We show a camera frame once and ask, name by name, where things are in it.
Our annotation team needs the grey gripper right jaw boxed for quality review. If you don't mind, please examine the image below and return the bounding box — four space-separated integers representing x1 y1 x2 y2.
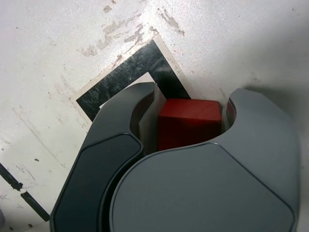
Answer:
100 88 303 232

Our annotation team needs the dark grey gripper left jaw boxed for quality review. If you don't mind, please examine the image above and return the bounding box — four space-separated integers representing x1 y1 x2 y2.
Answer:
49 81 168 232

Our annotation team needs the red cube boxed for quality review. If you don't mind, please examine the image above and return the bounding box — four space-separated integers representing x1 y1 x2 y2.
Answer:
158 98 222 152

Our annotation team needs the black tape square outline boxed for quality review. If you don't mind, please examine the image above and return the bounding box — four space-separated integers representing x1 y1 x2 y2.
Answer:
76 40 192 121

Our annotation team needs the black tape strip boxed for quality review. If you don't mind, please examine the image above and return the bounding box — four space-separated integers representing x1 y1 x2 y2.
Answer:
0 162 51 222

